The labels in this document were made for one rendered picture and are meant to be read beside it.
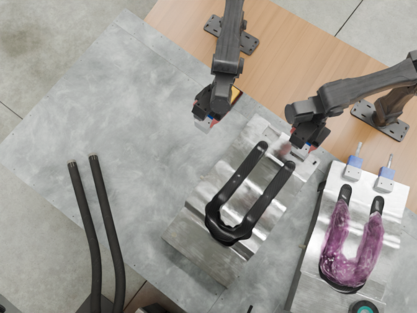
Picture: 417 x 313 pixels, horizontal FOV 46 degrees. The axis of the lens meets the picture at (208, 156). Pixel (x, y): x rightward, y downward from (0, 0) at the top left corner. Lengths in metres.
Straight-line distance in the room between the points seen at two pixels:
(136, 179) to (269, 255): 0.50
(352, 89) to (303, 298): 0.62
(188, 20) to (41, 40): 1.18
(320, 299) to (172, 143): 0.68
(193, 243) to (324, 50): 0.83
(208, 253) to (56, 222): 1.14
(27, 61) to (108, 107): 1.14
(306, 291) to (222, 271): 0.26
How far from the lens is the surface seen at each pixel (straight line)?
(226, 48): 1.36
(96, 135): 1.72
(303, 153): 1.55
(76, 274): 2.48
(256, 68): 1.79
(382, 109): 1.66
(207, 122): 1.54
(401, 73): 1.38
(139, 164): 1.67
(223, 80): 1.37
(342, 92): 1.35
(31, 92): 2.74
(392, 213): 1.69
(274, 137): 1.64
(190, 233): 1.56
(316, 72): 1.83
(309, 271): 1.58
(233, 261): 1.56
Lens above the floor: 2.41
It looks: 75 degrees down
